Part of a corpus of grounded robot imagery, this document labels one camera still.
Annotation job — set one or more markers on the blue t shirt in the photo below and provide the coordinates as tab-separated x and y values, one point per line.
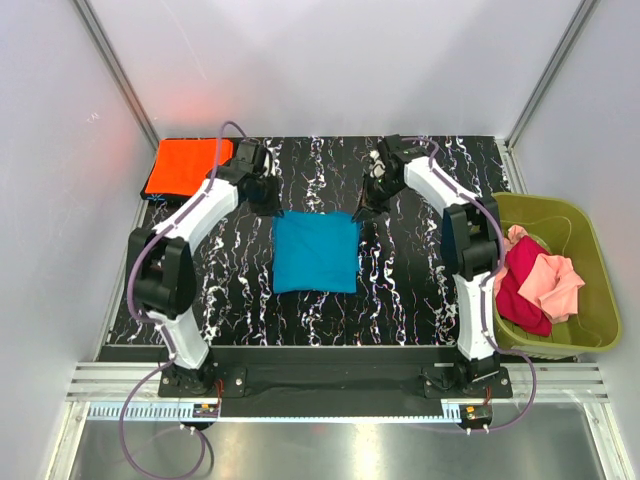
315	252

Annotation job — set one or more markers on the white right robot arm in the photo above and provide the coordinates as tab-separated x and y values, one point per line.
471	246

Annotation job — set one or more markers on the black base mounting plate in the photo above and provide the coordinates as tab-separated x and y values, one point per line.
279	404

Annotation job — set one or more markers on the pink t shirt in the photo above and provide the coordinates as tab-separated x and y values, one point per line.
535	290

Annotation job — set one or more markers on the aluminium frame rail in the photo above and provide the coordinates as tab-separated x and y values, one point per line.
544	382

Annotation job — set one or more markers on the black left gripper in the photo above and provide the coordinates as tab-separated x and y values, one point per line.
273	207

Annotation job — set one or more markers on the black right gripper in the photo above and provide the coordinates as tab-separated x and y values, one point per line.
369	207

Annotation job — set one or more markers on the olive green plastic bin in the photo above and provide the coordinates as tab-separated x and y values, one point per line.
563	229

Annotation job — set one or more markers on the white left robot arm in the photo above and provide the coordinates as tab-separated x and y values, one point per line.
161	284

